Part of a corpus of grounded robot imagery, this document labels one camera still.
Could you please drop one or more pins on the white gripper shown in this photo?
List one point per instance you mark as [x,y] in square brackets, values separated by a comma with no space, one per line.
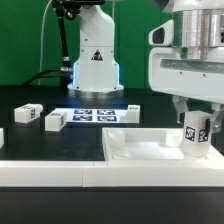
[196,79]

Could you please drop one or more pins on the white square tabletop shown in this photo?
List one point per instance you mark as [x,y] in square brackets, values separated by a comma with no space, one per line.
[145,144]

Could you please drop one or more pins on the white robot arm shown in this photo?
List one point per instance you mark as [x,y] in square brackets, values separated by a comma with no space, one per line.
[187,59]

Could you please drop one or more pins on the white obstacle fence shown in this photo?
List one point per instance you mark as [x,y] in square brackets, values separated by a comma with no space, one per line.
[187,172]

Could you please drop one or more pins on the white block left edge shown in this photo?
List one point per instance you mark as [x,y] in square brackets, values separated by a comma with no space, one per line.
[1,137]

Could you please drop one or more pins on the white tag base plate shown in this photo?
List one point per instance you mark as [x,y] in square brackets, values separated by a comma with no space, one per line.
[93,115]

